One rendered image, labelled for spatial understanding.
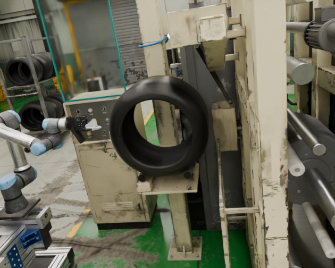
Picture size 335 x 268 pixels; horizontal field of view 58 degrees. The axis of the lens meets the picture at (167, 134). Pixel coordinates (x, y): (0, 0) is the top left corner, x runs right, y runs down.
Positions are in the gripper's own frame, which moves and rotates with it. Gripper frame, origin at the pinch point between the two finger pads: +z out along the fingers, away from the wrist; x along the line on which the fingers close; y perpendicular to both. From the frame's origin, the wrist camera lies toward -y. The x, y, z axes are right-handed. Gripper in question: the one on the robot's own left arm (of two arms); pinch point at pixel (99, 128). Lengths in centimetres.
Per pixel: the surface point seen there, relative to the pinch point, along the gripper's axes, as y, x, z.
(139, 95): 23.3, -11.8, 29.0
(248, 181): -44, 22, 93
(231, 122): -1, 21, 80
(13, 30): 52, 916, -657
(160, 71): 30, 28, 35
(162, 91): 26, -12, 42
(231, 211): -15, -57, 76
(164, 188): -36, -6, 40
